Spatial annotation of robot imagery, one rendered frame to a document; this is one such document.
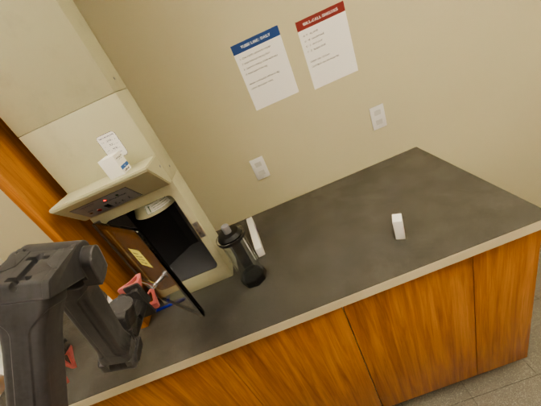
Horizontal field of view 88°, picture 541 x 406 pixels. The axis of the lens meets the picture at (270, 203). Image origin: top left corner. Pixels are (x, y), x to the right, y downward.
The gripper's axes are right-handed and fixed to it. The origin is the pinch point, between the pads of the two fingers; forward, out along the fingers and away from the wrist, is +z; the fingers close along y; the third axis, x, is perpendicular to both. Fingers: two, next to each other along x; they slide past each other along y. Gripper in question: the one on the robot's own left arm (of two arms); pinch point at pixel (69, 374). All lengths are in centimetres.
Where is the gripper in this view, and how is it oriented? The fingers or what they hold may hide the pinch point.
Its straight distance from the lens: 113.5
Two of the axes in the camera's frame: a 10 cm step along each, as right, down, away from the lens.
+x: -9.2, 3.9, 0.6
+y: -1.4, -4.6, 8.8
